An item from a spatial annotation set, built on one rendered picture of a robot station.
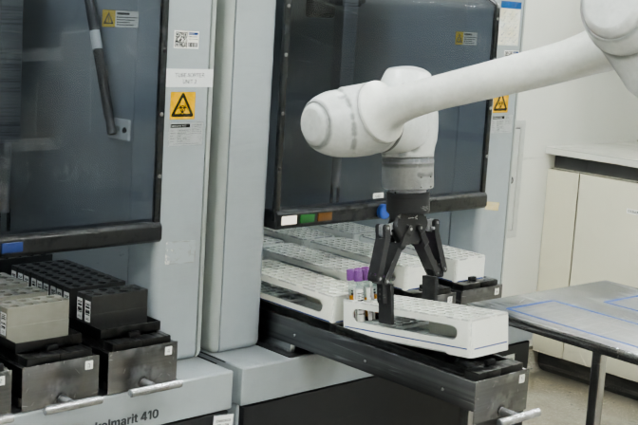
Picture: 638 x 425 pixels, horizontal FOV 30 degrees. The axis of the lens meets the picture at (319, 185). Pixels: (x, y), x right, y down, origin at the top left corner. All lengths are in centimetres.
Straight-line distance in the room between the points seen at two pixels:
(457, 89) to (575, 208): 286
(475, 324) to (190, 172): 56
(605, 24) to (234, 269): 94
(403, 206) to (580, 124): 288
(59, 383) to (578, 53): 94
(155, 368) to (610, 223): 282
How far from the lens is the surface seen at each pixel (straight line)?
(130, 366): 198
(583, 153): 459
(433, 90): 182
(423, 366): 198
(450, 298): 249
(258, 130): 217
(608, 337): 221
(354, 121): 186
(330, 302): 214
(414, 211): 202
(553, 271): 474
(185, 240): 210
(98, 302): 201
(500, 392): 196
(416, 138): 199
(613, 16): 152
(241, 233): 218
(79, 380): 193
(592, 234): 461
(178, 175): 207
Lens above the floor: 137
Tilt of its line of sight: 8 degrees down
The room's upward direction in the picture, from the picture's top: 3 degrees clockwise
